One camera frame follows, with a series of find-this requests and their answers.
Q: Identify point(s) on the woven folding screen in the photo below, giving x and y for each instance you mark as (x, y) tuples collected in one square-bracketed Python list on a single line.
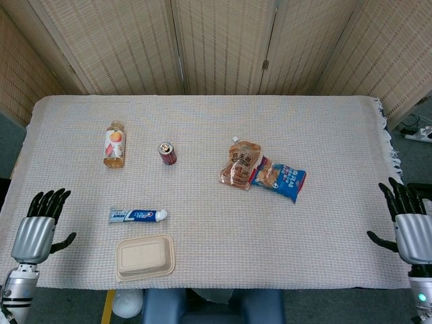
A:
[(219, 44)]

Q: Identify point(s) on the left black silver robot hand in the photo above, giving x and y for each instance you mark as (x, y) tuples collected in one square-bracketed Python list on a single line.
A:
[(33, 236)]

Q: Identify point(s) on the metal screen hinge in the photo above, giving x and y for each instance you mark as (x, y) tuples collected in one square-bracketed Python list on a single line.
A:
[(266, 65)]

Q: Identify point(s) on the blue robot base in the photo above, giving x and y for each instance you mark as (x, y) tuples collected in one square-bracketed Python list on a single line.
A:
[(212, 308)]

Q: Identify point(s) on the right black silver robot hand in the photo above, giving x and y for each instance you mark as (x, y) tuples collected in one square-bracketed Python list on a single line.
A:
[(413, 236)]

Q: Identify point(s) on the blue and white toothpaste tube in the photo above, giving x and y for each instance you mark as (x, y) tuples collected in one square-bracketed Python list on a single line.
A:
[(135, 216)]

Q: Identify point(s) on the beige pulp food container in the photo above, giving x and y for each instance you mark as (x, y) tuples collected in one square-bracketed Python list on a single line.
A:
[(145, 258)]

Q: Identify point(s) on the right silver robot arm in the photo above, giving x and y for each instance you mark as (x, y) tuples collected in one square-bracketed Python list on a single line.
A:
[(420, 293)]

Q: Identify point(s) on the red soda can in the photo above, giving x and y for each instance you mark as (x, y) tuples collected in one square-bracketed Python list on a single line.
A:
[(167, 154)]

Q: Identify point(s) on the white power strip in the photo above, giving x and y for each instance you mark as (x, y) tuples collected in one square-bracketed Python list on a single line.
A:
[(420, 135)]

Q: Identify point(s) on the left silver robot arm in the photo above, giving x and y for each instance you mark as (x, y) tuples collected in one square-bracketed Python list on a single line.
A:
[(18, 292)]

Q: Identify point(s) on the light woven tablecloth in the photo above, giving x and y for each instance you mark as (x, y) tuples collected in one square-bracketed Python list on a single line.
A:
[(216, 236)]

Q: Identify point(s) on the brown spouted snack pouch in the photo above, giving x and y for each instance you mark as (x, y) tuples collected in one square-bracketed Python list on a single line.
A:
[(240, 165)]

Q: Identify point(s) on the blue snack bag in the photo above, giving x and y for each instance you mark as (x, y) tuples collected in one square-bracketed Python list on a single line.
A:
[(283, 182)]

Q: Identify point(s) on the white round object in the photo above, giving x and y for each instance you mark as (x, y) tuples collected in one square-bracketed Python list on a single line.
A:
[(127, 303)]

